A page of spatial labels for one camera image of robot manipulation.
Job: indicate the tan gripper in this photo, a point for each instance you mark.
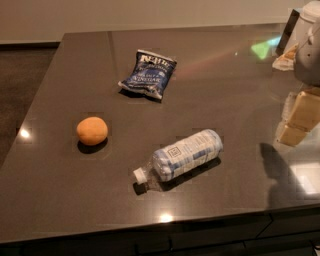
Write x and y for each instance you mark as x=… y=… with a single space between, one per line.
x=308 y=65

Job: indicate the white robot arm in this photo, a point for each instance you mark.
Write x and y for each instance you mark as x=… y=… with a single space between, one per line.
x=299 y=51

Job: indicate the blue plastic water bottle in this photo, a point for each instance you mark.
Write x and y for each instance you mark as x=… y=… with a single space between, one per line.
x=184 y=155

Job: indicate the blue Kettle chips bag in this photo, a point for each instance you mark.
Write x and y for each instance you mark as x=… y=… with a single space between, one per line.
x=150 y=75

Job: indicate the orange fruit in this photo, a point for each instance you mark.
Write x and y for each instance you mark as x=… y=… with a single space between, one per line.
x=92 y=131

